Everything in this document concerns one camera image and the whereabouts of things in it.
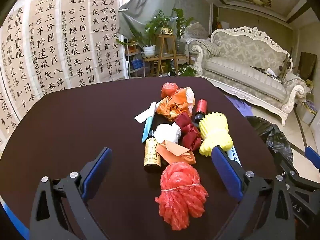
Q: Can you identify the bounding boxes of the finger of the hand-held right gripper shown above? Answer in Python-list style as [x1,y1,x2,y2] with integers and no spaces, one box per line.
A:
[281,159,320,190]
[304,146,320,170]

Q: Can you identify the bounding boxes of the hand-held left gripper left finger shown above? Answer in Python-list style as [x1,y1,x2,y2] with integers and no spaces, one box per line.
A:
[29,147,113,240]

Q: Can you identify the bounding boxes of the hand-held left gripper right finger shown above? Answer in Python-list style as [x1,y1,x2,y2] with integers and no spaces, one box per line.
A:
[211,145,298,240]

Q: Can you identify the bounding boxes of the white tube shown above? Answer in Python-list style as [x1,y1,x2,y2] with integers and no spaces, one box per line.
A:
[226,144,242,167]

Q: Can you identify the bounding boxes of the yellow foam net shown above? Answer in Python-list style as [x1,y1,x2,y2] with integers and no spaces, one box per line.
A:
[199,112,234,157]

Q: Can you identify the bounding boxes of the red foam net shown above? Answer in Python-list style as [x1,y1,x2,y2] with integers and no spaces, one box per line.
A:
[154,162,209,230]

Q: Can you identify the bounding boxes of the orange paper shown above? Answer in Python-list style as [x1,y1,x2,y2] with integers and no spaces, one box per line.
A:
[160,140,197,165]

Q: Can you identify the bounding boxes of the brown glass bottle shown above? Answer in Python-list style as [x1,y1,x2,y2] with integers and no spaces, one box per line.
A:
[143,130,161,173]

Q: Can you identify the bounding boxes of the white paper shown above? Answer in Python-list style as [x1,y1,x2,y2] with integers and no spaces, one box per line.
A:
[153,122,182,144]

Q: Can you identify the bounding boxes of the blue toothpaste tube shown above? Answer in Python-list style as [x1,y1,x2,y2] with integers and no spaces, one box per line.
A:
[134,102,157,143]

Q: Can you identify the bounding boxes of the red-capped small bottle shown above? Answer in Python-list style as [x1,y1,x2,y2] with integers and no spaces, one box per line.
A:
[194,99,209,124]

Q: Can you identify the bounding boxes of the orange plastic bag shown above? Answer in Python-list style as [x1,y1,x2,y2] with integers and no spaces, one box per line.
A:
[156,87,195,122]

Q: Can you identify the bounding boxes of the red plastic bag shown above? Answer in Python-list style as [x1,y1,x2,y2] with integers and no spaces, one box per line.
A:
[161,82,180,98]

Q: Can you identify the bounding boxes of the storage box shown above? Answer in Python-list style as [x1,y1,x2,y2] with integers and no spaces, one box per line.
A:
[296,99,318,127]

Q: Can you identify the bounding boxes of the purple cloth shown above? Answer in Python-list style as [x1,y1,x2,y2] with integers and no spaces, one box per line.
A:
[225,95,252,117]

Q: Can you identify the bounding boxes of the wooden object on sofa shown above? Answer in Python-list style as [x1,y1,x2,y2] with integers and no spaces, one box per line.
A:
[281,47,293,83]

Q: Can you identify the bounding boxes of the papers on sofa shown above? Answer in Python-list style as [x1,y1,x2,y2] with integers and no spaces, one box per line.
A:
[250,66,279,79]

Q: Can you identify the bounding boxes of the ornate cream sofa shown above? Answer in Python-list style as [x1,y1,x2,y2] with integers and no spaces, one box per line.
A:
[187,26,307,125]

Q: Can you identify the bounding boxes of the low green plant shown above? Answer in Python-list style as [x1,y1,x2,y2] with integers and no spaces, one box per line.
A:
[179,64,197,77]

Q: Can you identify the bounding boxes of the blue crate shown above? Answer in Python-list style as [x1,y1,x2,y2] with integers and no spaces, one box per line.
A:
[132,57,143,72]

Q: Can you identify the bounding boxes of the striped pillow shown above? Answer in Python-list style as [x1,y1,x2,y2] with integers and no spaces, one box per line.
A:
[192,39,217,53]

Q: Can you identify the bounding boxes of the plant in white pot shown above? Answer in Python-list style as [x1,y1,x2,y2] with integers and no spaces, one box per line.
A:
[116,27,157,57]

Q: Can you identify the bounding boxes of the wooden plant stand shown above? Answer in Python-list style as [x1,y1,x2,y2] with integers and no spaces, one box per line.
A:
[142,34,189,77]

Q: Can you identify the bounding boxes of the ornate cream armchair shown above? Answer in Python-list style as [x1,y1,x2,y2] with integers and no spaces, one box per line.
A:
[184,22,210,40]

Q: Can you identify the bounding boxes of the tall glossy-leaf plant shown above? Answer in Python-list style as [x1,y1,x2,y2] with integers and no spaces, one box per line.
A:
[172,8,194,54]

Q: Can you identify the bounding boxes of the leafy green plant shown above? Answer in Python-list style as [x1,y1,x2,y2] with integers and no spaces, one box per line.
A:
[145,10,173,34]

